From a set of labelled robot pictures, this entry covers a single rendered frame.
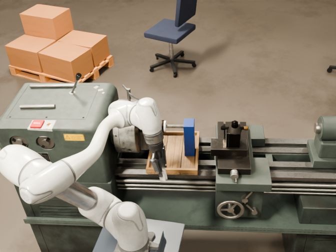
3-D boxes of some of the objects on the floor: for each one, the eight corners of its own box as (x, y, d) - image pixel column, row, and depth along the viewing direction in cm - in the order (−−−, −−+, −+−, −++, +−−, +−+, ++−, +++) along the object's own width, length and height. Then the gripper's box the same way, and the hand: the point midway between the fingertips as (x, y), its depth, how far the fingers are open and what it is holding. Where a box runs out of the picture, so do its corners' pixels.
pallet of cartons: (120, 57, 541) (113, 7, 500) (89, 94, 472) (78, 40, 430) (40, 49, 573) (28, 2, 532) (1, 83, 504) (-17, 32, 462)
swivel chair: (200, 56, 530) (200, -27, 466) (194, 79, 485) (192, -9, 421) (155, 54, 542) (148, -27, 478) (144, 76, 497) (135, -10, 433)
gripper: (154, 131, 196) (163, 170, 208) (140, 148, 185) (151, 188, 197) (168, 132, 193) (176, 172, 205) (155, 149, 182) (164, 190, 194)
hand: (162, 174), depth 199 cm, fingers closed
